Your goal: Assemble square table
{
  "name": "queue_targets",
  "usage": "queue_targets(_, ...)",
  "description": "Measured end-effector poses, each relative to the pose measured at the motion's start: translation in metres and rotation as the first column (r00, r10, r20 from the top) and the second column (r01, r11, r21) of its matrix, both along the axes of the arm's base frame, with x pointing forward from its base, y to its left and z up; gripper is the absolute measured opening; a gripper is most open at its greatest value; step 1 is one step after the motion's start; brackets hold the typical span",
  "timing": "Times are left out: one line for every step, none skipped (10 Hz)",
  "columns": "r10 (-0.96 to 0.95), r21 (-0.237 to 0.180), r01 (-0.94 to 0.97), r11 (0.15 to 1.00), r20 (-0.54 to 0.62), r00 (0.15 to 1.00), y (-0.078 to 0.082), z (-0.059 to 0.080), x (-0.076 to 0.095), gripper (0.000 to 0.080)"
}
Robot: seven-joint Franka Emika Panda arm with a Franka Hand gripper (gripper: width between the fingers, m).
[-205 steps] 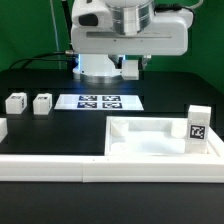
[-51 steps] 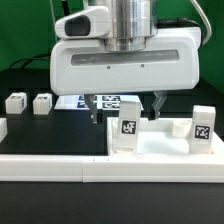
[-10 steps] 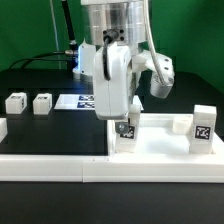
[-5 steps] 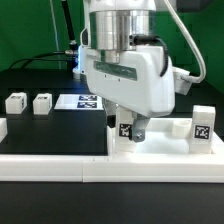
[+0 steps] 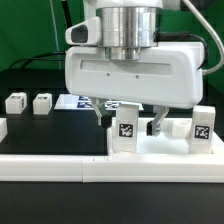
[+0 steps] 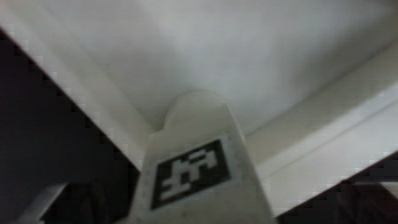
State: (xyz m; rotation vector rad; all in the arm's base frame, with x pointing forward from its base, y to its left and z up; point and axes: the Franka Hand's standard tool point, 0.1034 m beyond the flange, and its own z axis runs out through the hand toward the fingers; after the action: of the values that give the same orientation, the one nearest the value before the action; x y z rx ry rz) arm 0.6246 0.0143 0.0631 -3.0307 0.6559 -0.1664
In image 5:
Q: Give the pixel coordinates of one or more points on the white square table top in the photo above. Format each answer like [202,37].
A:
[174,138]

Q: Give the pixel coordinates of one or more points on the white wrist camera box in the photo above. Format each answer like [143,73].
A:
[84,33]

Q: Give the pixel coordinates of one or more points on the white sheet with AprilTags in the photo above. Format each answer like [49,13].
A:
[74,102]

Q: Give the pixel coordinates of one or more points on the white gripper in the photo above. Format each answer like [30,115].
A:
[166,75]

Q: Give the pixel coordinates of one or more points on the white thin pole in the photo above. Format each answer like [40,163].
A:
[54,25]

